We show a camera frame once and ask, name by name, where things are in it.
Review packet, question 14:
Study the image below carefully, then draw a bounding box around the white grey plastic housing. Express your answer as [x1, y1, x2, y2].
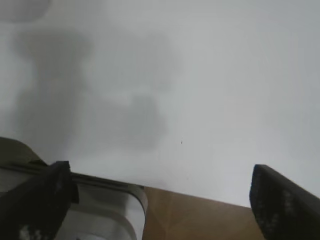
[0, 136, 148, 240]

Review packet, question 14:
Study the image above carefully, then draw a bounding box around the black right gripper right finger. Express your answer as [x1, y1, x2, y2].
[249, 163, 320, 240]

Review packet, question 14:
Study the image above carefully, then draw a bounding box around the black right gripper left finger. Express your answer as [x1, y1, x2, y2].
[0, 160, 80, 240]

